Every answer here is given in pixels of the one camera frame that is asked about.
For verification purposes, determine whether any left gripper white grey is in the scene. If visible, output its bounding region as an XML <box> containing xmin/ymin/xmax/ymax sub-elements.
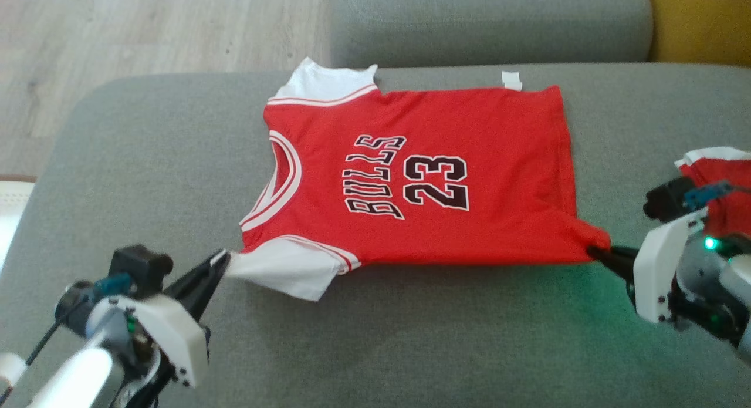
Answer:
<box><xmin>88</xmin><ymin>250</ymin><xmax>231</xmax><ymax>408</ymax></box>

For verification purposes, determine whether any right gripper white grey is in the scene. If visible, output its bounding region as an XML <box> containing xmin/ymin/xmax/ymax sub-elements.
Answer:
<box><xmin>586</xmin><ymin>210</ymin><xmax>751</xmax><ymax>341</ymax></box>

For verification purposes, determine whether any red shorts white stripe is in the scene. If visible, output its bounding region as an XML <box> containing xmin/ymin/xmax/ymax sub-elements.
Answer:
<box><xmin>674</xmin><ymin>146</ymin><xmax>751</xmax><ymax>239</ymax></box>

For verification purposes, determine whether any red Bulls 23 jersey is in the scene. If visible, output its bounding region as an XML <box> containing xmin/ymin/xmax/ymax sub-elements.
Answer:
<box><xmin>226</xmin><ymin>57</ymin><xmax>611</xmax><ymax>302</ymax></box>

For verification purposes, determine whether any white laundry basket brown rim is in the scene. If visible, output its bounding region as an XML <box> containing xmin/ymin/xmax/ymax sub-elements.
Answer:
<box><xmin>0</xmin><ymin>174</ymin><xmax>38</xmax><ymax>269</ymax></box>

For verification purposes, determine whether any grey and yellow sofa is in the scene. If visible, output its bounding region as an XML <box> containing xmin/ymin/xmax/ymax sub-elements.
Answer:
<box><xmin>0</xmin><ymin>62</ymin><xmax>751</xmax><ymax>408</ymax></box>

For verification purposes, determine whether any wide yellow sofa back cushion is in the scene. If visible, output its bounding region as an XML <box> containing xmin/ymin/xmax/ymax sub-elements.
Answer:
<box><xmin>647</xmin><ymin>0</ymin><xmax>751</xmax><ymax>66</ymax></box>

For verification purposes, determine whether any long grey sofa seat cushion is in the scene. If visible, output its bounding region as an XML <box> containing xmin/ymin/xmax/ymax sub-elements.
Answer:
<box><xmin>328</xmin><ymin>0</ymin><xmax>654</xmax><ymax>69</ymax></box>

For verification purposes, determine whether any left camera blue cable plug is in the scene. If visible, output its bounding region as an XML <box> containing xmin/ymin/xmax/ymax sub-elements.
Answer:
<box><xmin>93</xmin><ymin>272</ymin><xmax>133</xmax><ymax>298</ymax></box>

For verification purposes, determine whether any camera blue cable plug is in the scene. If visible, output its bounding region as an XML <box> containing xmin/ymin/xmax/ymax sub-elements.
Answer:
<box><xmin>93</xmin><ymin>272</ymin><xmax>133</xmax><ymax>298</ymax></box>
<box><xmin>683</xmin><ymin>181</ymin><xmax>735</xmax><ymax>213</ymax></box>

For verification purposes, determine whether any right camera blue cable plug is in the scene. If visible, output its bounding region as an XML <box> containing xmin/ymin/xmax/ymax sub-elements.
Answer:
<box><xmin>683</xmin><ymin>181</ymin><xmax>735</xmax><ymax>213</ymax></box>

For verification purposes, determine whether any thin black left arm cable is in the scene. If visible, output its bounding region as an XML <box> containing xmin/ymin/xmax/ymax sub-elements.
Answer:
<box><xmin>0</xmin><ymin>311</ymin><xmax>80</xmax><ymax>400</ymax></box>

